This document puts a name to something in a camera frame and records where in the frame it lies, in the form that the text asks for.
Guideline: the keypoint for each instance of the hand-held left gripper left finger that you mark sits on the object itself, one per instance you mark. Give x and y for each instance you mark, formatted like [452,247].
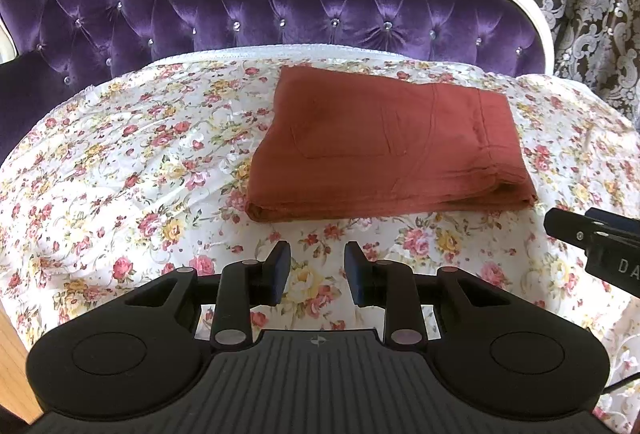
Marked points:
[280,275]

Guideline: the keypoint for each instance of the rust red pants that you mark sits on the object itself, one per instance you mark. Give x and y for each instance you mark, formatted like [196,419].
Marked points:
[375,148]

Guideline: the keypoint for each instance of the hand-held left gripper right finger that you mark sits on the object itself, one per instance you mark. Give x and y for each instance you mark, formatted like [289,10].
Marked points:
[356,276]

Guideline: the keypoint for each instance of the floral bed sheet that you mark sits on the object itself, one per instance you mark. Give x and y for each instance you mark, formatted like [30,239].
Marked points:
[125,153]

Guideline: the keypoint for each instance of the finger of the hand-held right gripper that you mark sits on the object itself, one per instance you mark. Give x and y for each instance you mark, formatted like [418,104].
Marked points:
[622,227]
[565,225]

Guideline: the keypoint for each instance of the purple tufted sofa white frame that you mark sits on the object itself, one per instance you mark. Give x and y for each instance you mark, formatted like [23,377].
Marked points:
[150,13]

